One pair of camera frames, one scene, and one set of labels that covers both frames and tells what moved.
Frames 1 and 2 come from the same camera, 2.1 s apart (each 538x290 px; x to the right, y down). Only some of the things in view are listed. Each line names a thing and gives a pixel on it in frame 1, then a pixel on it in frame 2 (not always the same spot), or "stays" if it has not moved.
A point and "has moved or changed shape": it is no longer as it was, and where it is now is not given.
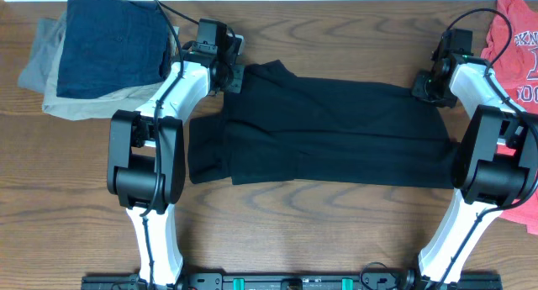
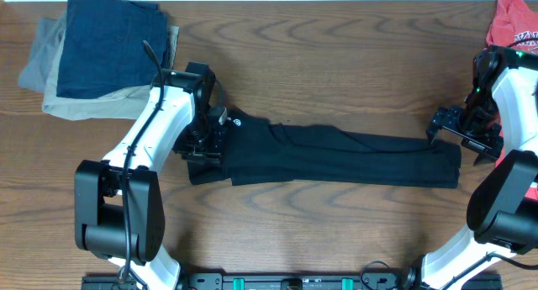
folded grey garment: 49,34 stays
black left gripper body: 233,76 -> 203,139
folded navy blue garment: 109,44 stays
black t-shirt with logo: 290,128 has moved or changed shape
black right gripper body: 427,90 -> 486,143
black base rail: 244,281 stays
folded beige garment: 124,102 stays
